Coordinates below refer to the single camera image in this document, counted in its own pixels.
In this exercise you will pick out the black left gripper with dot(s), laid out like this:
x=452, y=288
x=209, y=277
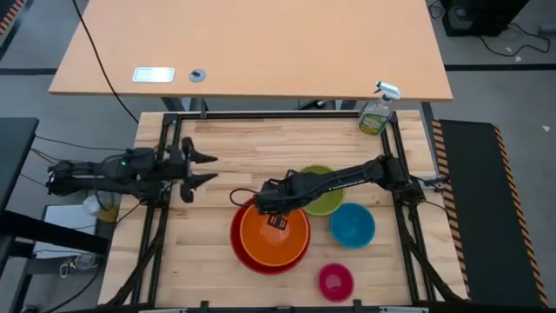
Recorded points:
x=187, y=171

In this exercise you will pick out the small pink bowl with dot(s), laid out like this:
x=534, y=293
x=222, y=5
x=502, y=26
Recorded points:
x=335, y=282

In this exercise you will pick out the white flat board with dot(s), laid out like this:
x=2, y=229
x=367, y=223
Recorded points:
x=61, y=230

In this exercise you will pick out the large orange bowl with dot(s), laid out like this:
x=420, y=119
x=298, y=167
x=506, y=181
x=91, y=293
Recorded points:
x=271, y=241

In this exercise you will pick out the clear plastic cup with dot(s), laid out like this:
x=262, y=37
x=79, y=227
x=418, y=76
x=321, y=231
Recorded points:
x=91, y=205

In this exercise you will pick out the large red bowl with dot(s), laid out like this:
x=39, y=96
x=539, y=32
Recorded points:
x=241, y=256

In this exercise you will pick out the black equipment box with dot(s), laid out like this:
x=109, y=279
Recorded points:
x=482, y=15

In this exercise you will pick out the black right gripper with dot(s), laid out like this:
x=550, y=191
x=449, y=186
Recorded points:
x=282, y=193

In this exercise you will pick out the light wooden desk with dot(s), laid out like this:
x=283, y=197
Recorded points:
x=260, y=43

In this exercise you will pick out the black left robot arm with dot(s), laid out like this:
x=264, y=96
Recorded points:
x=108, y=171

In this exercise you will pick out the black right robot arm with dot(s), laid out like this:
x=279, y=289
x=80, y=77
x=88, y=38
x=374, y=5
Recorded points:
x=356, y=176

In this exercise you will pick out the yellow round object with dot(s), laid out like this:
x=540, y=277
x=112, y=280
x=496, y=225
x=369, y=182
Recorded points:
x=108, y=213

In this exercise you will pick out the white rectangular desk plate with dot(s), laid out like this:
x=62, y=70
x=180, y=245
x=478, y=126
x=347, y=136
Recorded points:
x=153, y=75

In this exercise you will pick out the green label spray bottle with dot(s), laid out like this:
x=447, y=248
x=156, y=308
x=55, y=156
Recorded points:
x=375, y=116

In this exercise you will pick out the green bowl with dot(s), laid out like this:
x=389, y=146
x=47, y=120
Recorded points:
x=326, y=204

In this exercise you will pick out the black desk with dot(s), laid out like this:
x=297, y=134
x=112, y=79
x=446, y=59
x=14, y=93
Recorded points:
x=13, y=152

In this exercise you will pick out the black aluminium table frame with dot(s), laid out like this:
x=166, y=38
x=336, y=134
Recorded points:
x=150, y=243

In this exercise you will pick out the blue bowl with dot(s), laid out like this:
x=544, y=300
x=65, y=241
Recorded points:
x=352, y=225

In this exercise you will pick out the black mat with hazard stripes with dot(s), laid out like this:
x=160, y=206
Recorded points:
x=482, y=208

